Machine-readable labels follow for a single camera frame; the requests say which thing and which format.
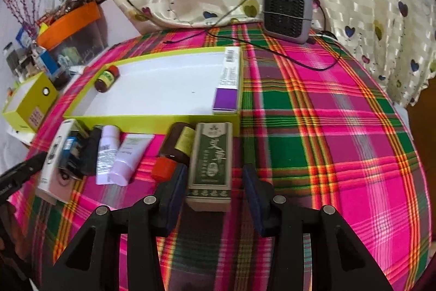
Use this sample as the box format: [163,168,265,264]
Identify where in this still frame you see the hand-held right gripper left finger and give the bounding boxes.
[43,163,189,291]

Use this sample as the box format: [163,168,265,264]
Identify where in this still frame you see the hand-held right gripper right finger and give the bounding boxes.
[242,163,392,291]

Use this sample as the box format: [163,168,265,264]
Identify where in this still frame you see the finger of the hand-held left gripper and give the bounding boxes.
[17,151,47,183]

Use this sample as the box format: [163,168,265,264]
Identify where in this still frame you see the white keychain box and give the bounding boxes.
[37,119,86,203]

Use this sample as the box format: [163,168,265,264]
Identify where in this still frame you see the black box blue label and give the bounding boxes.
[58,128,103,181]

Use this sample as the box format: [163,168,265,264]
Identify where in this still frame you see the green printed box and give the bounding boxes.
[186,122,234,212]

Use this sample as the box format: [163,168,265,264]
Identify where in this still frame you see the brown bottle red cap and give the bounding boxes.
[151,122,195,181]

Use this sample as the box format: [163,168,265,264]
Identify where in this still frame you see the white tube lavender cap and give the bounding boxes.
[109,134,155,186]

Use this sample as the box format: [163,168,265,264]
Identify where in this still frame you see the white lotion tube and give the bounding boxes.
[96,125,120,185]

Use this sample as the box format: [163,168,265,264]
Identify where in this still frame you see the yellow-green cardboard tray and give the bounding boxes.
[63,46,244,138]

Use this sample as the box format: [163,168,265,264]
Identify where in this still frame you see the yellow-green box with hole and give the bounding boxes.
[2,72,58,133]

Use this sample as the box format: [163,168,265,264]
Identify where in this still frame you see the purple and white long box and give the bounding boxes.
[212,48,242,115]

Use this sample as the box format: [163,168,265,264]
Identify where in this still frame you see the dark glass jar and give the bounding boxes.
[4,42,22,71]

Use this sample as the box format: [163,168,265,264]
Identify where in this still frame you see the small brown bottle green label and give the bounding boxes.
[93,65,120,93]

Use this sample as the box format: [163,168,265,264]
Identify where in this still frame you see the blue and white carton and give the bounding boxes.
[15,28,39,49]

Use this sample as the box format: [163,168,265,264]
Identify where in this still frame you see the clear storage box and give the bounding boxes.
[44,18,110,73]

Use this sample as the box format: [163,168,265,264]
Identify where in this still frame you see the orange plastic basket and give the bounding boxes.
[36,1,102,51]

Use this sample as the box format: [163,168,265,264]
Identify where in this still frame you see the small grey heater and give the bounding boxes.
[262,0,314,44]

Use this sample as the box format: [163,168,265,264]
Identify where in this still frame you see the wooden cabinet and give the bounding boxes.
[405,78,436,155]

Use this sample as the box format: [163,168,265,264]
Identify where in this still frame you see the black cable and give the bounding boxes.
[163,0,343,71]

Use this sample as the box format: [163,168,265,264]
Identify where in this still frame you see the white cable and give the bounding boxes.
[308,31,338,40]

